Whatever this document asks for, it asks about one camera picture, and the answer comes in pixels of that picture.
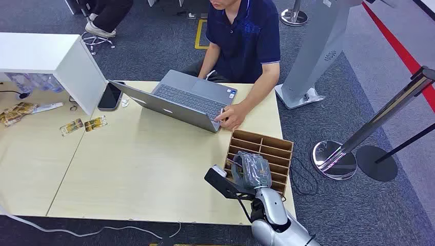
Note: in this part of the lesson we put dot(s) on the pile of yellow cards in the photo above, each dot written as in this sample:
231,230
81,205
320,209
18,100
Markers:
15,113

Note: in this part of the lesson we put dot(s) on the seated person's legs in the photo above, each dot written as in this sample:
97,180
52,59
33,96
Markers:
108,17

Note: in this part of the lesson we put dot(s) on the grey kiosk stand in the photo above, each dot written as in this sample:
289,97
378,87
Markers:
316,51

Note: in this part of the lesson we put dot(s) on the chrome stanchion base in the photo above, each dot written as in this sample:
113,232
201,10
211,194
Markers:
293,15

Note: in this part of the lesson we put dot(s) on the chrome stanchion post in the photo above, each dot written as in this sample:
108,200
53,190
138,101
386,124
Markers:
374,125

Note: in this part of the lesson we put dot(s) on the black smartphone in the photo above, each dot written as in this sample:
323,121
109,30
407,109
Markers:
110,96

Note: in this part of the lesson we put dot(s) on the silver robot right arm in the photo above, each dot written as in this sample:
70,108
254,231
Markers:
272,207

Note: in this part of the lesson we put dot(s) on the white flat packet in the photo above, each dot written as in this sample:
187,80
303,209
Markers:
47,108

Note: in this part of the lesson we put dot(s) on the person's left hand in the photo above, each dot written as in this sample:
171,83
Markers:
232,117

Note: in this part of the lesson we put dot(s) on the white cabinet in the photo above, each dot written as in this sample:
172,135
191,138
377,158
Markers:
51,57

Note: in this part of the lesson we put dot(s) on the brown slotted card holder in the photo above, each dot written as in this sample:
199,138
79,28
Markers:
268,144

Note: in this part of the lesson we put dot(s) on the red barrier belt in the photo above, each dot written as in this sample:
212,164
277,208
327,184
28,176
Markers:
401,51

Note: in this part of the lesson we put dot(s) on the small white wrapper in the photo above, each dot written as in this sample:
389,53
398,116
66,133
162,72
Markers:
124,103

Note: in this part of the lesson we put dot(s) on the person's left forearm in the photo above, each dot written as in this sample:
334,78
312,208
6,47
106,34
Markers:
263,86

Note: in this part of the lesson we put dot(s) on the person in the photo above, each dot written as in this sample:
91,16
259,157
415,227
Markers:
244,37

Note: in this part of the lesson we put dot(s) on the yellow printed card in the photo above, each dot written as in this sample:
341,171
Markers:
95,123
71,127

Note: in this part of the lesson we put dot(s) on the black stanchion with round base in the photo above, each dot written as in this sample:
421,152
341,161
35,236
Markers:
375,163

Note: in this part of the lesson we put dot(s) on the person's right forearm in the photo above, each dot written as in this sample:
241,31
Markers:
209,62

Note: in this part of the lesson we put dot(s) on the pack of water bottles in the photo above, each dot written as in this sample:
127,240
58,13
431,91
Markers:
34,82

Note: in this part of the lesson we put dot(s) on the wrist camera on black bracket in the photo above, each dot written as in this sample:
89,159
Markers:
222,181

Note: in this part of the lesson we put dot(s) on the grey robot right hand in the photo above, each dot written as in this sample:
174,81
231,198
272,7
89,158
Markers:
253,171

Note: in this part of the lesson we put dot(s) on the chrome chair base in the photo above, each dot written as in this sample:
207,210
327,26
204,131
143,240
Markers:
97,41

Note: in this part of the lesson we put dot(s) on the grey open laptop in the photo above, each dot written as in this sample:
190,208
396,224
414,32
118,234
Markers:
190,98

